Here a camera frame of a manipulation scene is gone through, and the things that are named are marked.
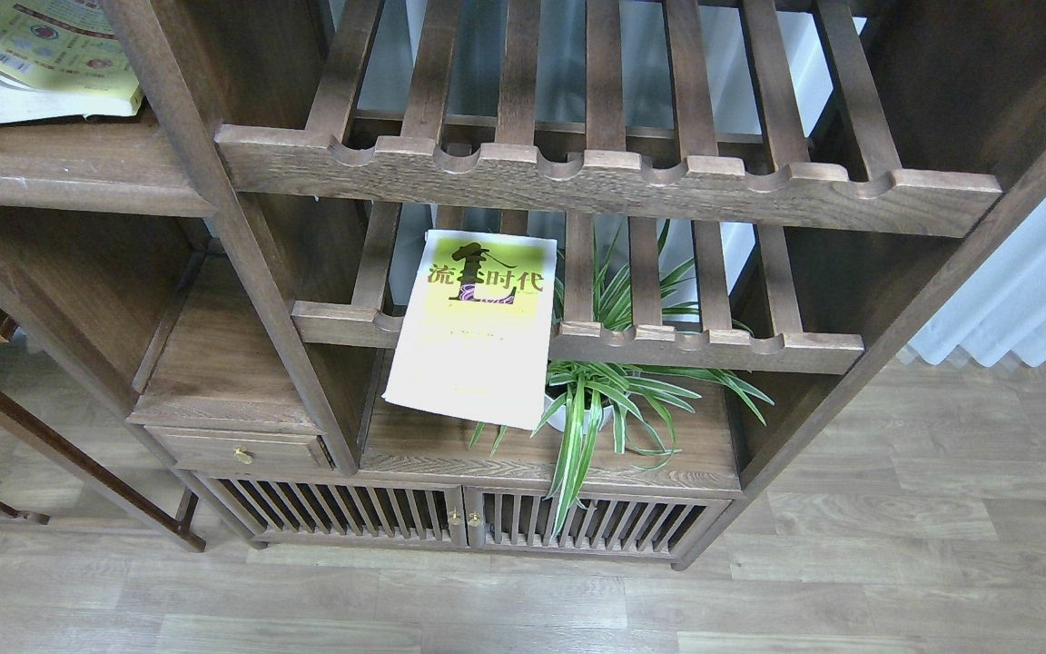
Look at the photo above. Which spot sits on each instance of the yellow white book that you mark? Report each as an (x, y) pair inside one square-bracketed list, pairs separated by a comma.
[(475, 337)]

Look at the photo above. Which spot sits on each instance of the green blue illustrated book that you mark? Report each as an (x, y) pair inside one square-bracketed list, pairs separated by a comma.
[(62, 59)]

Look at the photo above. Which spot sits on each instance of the dark wooden bookshelf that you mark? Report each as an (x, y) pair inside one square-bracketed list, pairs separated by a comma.
[(836, 170)]

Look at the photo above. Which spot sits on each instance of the white plant pot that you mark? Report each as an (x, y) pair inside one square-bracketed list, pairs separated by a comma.
[(557, 414)]

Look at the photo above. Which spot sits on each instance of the green spider plant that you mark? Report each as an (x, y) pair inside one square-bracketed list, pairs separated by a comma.
[(584, 390)]

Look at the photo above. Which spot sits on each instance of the right slatted cabinet door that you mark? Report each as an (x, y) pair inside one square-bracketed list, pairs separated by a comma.
[(602, 524)]

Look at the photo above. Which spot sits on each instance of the slatted cabinet door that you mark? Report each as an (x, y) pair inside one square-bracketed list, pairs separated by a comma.
[(602, 524), (335, 513)]

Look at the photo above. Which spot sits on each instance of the left slatted cabinet door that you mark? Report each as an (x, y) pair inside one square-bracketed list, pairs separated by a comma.
[(335, 513)]

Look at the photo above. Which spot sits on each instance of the wooden drawer brass knob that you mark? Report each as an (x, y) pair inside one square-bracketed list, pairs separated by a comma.
[(197, 449)]

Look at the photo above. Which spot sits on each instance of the white curtain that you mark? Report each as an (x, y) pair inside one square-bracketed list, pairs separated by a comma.
[(1001, 309)]

